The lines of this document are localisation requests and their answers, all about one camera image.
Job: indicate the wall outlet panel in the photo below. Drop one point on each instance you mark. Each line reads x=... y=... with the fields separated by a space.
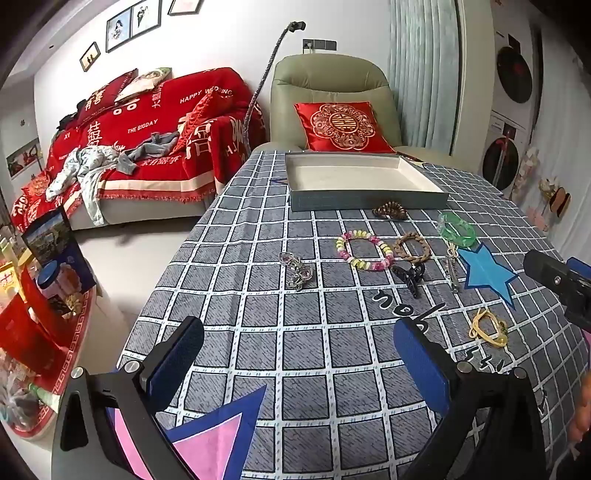
x=319 y=45

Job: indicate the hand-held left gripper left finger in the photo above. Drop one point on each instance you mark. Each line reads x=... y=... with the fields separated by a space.
x=178 y=350

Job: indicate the pale flower bouquet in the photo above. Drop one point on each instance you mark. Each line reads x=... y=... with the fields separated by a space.
x=526 y=173

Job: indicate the large red printed pillow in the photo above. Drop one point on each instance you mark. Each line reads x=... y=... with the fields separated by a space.
x=106 y=99

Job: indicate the green leather armchair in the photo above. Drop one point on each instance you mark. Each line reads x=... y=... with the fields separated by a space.
x=323 y=78

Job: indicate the white green pillow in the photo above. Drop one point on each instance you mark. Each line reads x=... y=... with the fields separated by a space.
x=143 y=83

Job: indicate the grey box tray white inside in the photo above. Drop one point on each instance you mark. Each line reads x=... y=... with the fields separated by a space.
x=346 y=177

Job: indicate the pink picture black frame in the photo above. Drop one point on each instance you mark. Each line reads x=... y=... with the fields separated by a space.
x=184 y=5

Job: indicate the unframed wall photo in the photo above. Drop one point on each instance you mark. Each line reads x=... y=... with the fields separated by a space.
x=23 y=159

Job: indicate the white front-loading washing machine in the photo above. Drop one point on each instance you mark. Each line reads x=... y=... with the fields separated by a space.
x=501 y=157
x=515 y=69

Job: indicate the black hair claw clip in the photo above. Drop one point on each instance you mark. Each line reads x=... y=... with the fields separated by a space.
x=411 y=277

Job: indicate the grey garment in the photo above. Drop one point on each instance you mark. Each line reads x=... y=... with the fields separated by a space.
x=152 y=145

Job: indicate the white sofa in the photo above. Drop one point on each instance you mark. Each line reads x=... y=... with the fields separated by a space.
x=152 y=212

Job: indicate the gooseneck phone holder stand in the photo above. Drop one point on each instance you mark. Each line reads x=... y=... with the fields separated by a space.
x=272 y=55

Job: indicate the blue lid clear jar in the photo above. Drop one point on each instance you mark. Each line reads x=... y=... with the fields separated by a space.
x=57 y=281

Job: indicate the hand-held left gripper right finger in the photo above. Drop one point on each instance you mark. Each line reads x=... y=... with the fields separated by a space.
x=422 y=364

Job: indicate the red printed blanket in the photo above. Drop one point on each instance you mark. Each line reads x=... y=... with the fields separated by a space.
x=157 y=120

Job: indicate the red embroidered cushion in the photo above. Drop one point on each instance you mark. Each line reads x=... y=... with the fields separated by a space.
x=344 y=124

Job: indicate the thin metal hairpin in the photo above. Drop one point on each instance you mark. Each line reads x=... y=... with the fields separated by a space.
x=452 y=277

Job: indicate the grey checked tablecloth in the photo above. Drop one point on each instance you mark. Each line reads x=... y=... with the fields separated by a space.
x=300 y=346

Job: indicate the red fringed pillow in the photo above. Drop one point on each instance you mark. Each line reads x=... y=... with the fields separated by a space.
x=203 y=115

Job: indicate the clear plastic bag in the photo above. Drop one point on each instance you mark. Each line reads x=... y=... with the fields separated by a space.
x=16 y=397

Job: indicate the red slim stick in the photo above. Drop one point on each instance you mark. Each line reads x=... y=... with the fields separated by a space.
x=411 y=158

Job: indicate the pale blue curtain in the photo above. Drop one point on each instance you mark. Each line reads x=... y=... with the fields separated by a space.
x=422 y=74

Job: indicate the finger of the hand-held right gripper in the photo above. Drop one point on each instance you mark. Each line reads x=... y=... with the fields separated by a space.
x=545 y=270

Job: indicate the small black framed photo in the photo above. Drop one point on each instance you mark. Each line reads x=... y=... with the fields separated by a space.
x=90 y=56

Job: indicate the yellow rubber band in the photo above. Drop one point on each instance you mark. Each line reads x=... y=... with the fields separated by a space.
x=475 y=330

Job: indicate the pile of light clothes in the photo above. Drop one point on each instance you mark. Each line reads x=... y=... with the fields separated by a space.
x=85 y=166

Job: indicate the red gift bag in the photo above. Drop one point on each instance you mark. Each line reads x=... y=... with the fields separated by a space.
x=27 y=327

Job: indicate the blue printed box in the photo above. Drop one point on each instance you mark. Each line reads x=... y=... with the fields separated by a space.
x=51 y=235

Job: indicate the person's right hand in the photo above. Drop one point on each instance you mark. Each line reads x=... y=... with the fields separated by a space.
x=582 y=410

